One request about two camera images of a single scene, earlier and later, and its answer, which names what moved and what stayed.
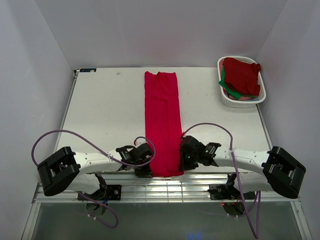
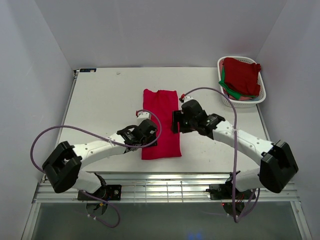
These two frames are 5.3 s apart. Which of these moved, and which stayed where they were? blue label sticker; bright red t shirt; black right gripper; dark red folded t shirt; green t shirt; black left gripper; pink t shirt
Moved: black left gripper; black right gripper; bright red t shirt
Stayed: pink t shirt; dark red folded t shirt; green t shirt; blue label sticker
